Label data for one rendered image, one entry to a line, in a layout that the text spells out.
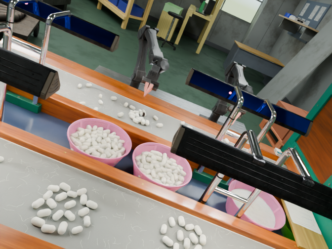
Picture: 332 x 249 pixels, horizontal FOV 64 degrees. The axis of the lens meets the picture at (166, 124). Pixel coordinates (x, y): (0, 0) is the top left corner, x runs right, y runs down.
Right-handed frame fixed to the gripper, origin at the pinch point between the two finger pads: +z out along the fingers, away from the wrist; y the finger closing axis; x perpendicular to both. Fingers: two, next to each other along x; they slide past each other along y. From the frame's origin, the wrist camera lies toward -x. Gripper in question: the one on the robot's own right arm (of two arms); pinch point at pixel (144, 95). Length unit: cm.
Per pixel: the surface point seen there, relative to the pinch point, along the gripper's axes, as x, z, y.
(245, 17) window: 442, -553, 146
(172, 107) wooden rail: 9.5, -4.2, 17.6
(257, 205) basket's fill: -24, 38, 67
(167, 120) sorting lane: 2.4, 7.7, 17.6
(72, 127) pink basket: -27, 38, -20
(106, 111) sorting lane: -8.8, 20.7, -13.2
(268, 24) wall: 411, -532, 205
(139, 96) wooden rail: 7.1, -1.3, -3.2
